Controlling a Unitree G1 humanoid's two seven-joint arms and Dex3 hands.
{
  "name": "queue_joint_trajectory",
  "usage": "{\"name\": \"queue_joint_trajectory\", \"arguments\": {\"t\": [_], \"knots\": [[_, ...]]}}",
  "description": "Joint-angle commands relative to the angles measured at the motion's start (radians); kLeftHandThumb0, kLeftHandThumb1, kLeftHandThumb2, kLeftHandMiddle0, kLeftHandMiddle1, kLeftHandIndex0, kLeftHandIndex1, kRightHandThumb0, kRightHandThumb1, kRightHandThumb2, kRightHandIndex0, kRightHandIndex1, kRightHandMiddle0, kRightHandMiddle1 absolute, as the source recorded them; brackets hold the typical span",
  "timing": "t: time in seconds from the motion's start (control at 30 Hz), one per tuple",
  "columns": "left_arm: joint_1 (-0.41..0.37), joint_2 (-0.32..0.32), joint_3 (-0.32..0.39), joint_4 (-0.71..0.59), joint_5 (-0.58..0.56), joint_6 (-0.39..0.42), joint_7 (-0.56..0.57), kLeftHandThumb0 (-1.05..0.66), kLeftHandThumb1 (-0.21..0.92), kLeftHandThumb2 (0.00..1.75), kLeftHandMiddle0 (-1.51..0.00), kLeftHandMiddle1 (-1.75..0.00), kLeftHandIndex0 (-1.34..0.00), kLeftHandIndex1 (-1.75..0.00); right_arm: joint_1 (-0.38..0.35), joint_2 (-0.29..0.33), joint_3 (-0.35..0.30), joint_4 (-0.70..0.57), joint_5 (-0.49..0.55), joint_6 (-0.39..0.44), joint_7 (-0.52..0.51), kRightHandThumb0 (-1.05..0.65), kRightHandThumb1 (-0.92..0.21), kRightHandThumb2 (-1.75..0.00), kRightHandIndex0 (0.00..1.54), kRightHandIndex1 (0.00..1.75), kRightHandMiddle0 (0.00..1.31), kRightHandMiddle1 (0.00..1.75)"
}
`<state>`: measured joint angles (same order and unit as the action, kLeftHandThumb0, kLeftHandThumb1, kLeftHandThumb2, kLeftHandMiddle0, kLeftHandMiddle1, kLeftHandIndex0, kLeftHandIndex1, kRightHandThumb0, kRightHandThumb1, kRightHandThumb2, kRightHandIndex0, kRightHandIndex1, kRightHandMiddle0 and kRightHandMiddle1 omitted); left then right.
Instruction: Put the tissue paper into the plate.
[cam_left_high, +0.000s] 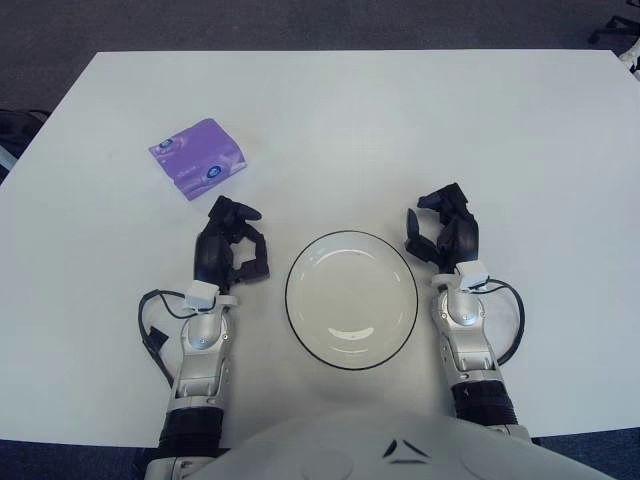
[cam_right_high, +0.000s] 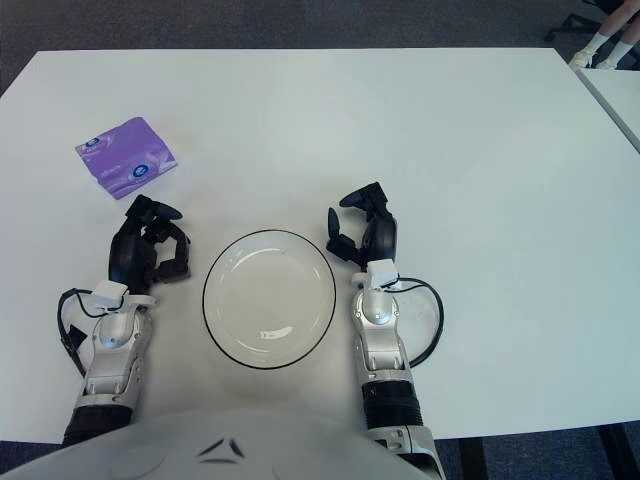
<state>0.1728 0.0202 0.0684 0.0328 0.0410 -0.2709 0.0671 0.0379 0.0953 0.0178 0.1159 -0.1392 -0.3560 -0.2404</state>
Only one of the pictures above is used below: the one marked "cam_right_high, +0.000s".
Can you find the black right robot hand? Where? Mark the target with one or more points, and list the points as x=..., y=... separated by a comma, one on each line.
x=382, y=235

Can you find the black table leg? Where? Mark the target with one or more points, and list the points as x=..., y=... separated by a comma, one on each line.
x=471, y=460
x=617, y=455

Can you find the person leg white sock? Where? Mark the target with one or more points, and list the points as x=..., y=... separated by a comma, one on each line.
x=600, y=42
x=622, y=52

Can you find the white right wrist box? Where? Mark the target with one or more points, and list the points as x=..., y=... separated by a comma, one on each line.
x=382, y=272

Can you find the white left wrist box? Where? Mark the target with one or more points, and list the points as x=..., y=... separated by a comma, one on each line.
x=110, y=292

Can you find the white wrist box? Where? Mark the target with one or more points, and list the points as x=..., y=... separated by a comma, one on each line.
x=382, y=272
x=110, y=292

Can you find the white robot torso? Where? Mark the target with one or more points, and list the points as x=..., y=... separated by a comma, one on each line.
x=150, y=450

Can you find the white plate black rim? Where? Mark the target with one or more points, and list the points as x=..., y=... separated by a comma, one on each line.
x=270, y=300

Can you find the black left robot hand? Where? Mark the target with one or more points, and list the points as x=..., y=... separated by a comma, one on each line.
x=127, y=250

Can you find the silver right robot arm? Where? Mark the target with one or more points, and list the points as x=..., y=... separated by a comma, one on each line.
x=377, y=320

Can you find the white side table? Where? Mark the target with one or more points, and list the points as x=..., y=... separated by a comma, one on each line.
x=620, y=95

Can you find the purple tissue paper pack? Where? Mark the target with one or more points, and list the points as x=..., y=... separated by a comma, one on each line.
x=125, y=150

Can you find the black office chair base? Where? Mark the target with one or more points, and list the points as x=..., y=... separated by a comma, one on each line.
x=570, y=22

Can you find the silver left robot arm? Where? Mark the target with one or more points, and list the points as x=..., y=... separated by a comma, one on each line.
x=112, y=342

